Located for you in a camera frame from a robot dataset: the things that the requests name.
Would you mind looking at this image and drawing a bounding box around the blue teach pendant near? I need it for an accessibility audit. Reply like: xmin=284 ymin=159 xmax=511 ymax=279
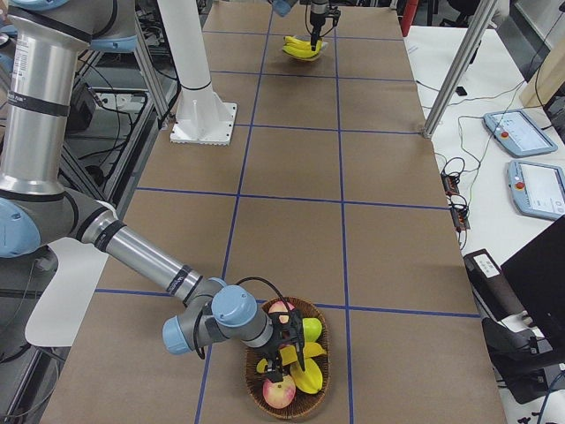
xmin=507 ymin=160 xmax=564 ymax=221

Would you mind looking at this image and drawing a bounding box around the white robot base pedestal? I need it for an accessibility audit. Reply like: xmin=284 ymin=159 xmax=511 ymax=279
xmin=158 ymin=0 xmax=237 ymax=146

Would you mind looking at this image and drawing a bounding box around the blue teach pendant far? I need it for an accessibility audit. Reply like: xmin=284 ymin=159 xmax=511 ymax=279
xmin=483 ymin=110 xmax=557 ymax=157

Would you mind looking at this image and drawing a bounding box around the blue teach pendant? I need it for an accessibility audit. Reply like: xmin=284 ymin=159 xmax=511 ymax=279
xmin=507 ymin=160 xmax=564 ymax=221
xmin=483 ymin=110 xmax=557 ymax=157

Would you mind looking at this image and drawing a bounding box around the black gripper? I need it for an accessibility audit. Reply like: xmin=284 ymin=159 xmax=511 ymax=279
xmin=260 ymin=309 xmax=305 ymax=382
xmin=309 ymin=3 xmax=329 ymax=51

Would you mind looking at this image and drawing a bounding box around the aluminium frame post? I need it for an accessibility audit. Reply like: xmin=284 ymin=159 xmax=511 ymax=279
xmin=422 ymin=0 xmax=497 ymax=139

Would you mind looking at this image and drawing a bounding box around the white chair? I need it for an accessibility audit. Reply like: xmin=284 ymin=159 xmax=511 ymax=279
xmin=25 ymin=236 xmax=109 ymax=347

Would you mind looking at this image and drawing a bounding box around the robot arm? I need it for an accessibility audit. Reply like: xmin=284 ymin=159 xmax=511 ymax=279
xmin=1 ymin=1 xmax=305 ymax=382
xmin=270 ymin=0 xmax=330 ymax=51

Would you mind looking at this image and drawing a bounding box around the yellow star fruit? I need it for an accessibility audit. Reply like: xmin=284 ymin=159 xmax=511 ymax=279
xmin=290 ymin=359 xmax=323 ymax=395

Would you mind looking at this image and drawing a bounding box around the red peach apple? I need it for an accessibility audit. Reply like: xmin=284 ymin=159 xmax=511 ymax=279
xmin=267 ymin=300 xmax=295 ymax=314
xmin=262 ymin=375 xmax=296 ymax=409

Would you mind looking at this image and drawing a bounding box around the green apple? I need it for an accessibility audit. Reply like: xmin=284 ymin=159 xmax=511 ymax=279
xmin=302 ymin=317 xmax=323 ymax=342

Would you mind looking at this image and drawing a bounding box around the black box with label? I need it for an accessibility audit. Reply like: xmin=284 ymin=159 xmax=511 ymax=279
xmin=463 ymin=249 xmax=532 ymax=324

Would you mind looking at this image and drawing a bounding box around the black braided right cable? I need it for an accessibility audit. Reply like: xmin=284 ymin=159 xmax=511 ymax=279
xmin=192 ymin=276 xmax=296 ymax=360

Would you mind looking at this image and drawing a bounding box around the black monitor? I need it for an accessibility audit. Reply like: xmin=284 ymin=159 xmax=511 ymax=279
xmin=502 ymin=217 xmax=564 ymax=347

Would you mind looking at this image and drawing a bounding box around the grey square plate orange rim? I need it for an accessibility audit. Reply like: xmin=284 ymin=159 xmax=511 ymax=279
xmin=282 ymin=35 xmax=328 ymax=62

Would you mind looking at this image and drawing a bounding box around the brown wicker fruit basket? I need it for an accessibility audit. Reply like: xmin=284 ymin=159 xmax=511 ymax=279
xmin=245 ymin=297 xmax=330 ymax=420

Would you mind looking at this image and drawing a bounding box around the yellow banana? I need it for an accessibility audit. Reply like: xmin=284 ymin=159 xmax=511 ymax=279
xmin=284 ymin=35 xmax=311 ymax=49
xmin=282 ymin=44 xmax=320 ymax=59
xmin=256 ymin=342 xmax=328 ymax=374
xmin=282 ymin=46 xmax=320 ymax=62

